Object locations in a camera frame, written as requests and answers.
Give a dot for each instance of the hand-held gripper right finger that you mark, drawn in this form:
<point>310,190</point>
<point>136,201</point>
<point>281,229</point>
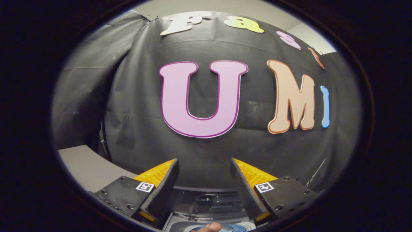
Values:
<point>244,190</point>

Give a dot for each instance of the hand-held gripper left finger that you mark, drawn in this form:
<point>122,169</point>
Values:
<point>164,190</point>

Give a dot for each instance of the black backdrop cloth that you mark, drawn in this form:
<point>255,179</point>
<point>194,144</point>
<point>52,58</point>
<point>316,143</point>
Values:
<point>135,129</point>

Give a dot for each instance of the grey and black cabinet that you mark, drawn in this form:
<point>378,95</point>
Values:
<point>87,167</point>

